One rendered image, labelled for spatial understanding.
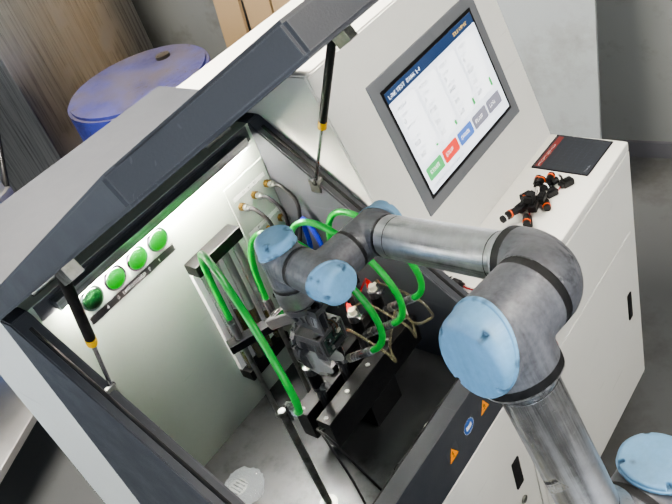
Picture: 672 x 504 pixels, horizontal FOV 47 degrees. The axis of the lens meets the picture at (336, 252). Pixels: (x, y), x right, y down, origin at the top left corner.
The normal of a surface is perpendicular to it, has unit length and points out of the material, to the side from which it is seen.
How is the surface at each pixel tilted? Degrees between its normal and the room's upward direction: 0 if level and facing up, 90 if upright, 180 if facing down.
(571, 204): 0
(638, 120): 90
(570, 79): 81
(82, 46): 90
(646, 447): 8
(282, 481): 0
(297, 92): 90
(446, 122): 76
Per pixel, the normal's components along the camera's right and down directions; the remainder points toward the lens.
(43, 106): 0.83, 0.12
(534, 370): 0.24, 0.28
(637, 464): -0.19, -0.83
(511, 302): 0.07, -0.54
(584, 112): -0.52, 0.52
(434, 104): 0.68, 0.00
